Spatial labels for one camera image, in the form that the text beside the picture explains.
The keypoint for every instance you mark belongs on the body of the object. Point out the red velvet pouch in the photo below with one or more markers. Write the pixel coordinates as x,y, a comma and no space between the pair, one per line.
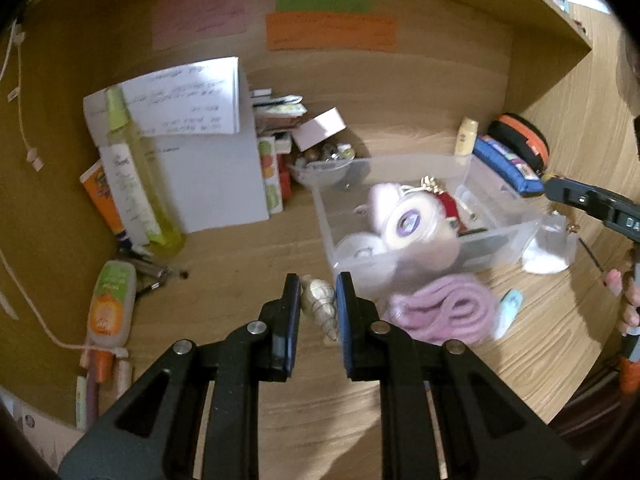
449,203

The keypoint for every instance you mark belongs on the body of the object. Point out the pearly spiral seashell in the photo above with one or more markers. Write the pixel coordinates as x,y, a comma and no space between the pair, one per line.
318,302

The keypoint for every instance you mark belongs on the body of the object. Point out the person's right hand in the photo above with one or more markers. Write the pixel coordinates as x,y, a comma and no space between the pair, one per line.
623,286

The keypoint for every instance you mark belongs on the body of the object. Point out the mint green tube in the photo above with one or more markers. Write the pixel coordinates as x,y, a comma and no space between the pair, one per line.
508,309

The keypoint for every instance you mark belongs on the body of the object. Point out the stack of booklets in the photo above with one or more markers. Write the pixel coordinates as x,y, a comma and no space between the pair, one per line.
275,113

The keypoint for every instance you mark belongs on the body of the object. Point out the dark green bottle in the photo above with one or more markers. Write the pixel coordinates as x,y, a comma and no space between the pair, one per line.
485,251

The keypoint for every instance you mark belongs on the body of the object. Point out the green orange tube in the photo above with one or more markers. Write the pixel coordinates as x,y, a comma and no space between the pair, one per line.
112,304

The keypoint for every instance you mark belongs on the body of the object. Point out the orange sleeve forearm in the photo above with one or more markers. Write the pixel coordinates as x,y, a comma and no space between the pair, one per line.
629,378

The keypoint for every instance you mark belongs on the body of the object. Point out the fruit pattern booklet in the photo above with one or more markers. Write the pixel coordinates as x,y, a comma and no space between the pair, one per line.
270,173

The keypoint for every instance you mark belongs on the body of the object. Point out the orange sticky note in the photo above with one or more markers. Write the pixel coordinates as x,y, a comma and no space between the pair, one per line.
313,30

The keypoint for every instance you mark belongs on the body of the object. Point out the glass bowl of stones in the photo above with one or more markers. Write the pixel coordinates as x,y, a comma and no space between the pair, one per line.
323,167

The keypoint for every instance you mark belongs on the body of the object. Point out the receipt paper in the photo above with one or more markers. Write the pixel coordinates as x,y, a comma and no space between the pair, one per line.
51,438

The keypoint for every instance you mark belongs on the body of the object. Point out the white folded paper stand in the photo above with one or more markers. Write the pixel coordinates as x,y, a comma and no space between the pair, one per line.
198,133

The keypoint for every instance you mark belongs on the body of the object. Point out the orange capped pen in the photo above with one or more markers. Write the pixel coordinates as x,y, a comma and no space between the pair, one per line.
99,371

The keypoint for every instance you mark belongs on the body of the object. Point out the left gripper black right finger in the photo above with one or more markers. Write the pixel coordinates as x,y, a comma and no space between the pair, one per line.
444,412

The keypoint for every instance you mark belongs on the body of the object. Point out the yellow-green spray bottle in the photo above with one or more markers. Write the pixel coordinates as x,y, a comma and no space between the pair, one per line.
123,129

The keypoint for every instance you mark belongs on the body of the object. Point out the blue zip pouch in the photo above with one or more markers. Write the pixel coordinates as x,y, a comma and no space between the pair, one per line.
508,165

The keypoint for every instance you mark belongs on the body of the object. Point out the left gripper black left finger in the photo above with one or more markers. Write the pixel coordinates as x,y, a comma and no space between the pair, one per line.
194,412

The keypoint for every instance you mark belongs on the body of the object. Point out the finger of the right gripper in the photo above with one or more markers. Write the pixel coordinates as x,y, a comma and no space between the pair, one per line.
597,202

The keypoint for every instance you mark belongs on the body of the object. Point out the pink white small box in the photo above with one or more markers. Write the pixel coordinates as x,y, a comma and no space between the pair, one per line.
318,129

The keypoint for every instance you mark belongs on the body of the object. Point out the clear plastic storage bin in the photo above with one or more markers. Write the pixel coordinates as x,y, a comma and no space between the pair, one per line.
491,206

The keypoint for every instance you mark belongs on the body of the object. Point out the pink round lidded container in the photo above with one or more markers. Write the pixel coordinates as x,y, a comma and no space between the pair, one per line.
383,199

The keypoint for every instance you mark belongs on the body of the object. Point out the green sticky note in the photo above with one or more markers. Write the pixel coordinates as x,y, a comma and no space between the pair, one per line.
336,6

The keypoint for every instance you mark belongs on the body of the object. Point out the pink sticky note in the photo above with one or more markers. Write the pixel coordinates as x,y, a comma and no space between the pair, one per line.
177,22

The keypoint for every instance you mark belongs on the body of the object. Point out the red small box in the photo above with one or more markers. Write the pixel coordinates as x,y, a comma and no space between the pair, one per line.
284,177

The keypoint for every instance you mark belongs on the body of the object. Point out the beige puff container purple sticker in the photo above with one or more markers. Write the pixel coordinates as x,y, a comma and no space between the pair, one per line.
418,232

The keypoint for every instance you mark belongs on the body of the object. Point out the white cosmetic tube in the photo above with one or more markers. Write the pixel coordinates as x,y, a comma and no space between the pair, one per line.
127,189

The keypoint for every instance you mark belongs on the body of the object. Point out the black orange round case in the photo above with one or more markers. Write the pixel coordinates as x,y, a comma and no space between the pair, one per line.
523,138

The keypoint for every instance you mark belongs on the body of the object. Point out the black hair clips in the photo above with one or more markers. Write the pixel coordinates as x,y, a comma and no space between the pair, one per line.
151,275

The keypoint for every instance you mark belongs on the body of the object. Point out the white round puff container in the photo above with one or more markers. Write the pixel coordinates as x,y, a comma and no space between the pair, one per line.
367,259

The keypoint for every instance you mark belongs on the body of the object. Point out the cream small bottle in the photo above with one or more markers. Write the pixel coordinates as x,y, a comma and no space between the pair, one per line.
466,137

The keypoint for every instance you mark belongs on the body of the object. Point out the white lip balm stick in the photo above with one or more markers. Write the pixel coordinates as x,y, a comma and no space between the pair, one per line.
123,377

